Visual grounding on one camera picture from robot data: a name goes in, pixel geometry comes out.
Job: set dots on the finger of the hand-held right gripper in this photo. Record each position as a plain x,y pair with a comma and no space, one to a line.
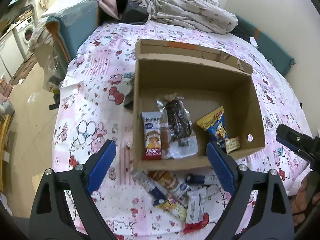
292,136

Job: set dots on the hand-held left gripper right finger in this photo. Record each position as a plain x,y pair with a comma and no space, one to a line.
221,170

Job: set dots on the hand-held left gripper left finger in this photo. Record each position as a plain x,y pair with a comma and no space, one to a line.
101,167

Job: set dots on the blue white stick packet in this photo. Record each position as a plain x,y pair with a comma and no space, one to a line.
202,179
150,187

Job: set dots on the gold brown snack packet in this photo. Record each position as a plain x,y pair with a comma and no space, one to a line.
233,145

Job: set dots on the blue snack bag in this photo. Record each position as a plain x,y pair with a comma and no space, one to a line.
215,127

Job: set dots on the clear plastic packet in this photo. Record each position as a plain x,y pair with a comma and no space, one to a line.
183,147

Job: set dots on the white bar packet red end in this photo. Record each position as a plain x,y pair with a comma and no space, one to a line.
196,210

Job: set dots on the yellow cartoon snack packet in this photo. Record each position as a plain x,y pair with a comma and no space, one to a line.
175,207

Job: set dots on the red white rice cake packet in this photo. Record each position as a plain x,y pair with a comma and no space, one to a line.
151,135

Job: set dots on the brown candy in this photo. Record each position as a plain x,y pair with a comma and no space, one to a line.
165,140

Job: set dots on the dark snack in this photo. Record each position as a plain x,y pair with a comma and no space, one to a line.
177,120

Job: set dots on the brown cardboard box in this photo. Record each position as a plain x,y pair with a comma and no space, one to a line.
200,92

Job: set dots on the person's right hand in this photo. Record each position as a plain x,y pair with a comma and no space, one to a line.
301,200

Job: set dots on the pink cartoon printed bedsheet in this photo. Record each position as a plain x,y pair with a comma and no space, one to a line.
95,100

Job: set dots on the yellow wooden furniture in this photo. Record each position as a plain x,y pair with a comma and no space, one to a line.
5,142

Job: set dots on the white tag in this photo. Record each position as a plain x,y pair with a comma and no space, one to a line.
253,42

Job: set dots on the dark cloth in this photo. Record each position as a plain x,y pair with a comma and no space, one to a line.
240,33

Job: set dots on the clear plastic bag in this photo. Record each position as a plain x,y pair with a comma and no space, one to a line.
50,62

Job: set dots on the brown floor rug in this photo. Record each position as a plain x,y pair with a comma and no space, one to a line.
25,70

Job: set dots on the white kitchen cabinet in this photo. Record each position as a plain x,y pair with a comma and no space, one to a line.
8,55

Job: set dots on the white washing machine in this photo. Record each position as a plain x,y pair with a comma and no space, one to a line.
26,33

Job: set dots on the black plastic bag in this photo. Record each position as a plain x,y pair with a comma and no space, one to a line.
135,12

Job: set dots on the crumpled grey printed blanket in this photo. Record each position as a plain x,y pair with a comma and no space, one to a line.
190,10

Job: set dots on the pink cloth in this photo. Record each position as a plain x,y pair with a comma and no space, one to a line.
110,3

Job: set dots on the white printed sheet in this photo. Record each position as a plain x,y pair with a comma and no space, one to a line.
72,1

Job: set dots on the teal padded bed rail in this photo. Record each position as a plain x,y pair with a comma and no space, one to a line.
75,27
270,47

